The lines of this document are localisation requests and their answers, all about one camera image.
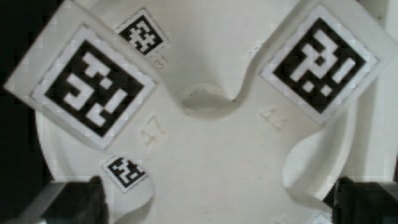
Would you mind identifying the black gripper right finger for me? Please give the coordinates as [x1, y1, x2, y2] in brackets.
[332, 177, 398, 224]

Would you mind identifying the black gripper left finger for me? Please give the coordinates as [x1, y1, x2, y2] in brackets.
[41, 176, 109, 224]

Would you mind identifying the white cross-shaped table base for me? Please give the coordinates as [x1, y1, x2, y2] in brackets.
[5, 0, 398, 224]

